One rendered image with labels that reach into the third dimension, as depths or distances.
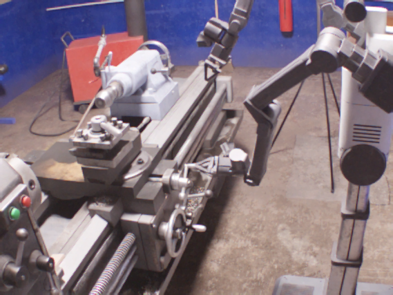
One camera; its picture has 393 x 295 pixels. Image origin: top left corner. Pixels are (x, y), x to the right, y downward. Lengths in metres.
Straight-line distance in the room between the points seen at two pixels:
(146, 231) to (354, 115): 0.93
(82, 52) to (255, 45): 2.30
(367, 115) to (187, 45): 4.87
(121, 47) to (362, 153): 3.63
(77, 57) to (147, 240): 3.26
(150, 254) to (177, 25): 4.50
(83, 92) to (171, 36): 1.73
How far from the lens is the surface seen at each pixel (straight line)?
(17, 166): 1.47
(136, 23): 4.71
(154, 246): 1.79
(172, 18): 5.99
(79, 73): 4.82
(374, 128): 1.33
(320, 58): 1.09
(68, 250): 1.61
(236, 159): 1.66
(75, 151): 1.69
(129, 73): 2.27
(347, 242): 1.65
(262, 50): 5.80
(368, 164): 1.39
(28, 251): 1.24
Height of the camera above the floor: 1.83
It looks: 28 degrees down
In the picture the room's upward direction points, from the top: 6 degrees counter-clockwise
